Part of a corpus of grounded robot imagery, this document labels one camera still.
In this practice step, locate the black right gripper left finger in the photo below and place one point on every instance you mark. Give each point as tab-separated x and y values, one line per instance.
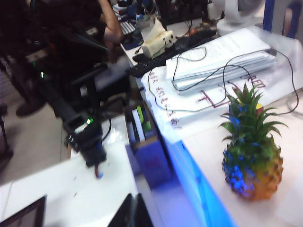
124	212

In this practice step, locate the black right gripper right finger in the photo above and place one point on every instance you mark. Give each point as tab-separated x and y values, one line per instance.
143	212

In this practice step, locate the plastic pineapple with green crown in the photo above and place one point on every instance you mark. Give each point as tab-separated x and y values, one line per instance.
255	170

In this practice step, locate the bare person forearm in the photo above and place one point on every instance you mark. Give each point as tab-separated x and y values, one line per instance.
111	23

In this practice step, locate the white robot base platform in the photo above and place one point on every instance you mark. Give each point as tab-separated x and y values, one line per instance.
71	198

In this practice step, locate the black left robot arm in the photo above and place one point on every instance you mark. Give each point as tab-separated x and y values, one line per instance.
87	144

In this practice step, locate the open cardboard box with files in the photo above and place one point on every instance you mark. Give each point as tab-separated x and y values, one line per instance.
151	160

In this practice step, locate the black framed screen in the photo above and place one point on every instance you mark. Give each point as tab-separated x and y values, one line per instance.
26	216

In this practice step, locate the white plastic bag red print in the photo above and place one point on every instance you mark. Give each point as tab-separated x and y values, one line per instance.
165	104

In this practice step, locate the black keyboard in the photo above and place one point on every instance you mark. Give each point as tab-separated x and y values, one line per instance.
151	65

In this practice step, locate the colourful Rubik's cube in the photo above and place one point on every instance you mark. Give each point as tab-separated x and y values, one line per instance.
260	109

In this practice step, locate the panda tissue box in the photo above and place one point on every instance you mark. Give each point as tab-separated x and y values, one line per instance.
156	45

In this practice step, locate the stack of printed papers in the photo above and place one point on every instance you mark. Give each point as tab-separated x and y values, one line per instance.
225	54

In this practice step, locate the person in dark clothes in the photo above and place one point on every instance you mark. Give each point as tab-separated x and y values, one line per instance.
47	23

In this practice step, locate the white desk fan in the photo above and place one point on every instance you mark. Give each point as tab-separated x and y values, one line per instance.
239	16

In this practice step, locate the blue file holder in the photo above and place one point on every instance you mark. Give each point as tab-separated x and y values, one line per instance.
272	16

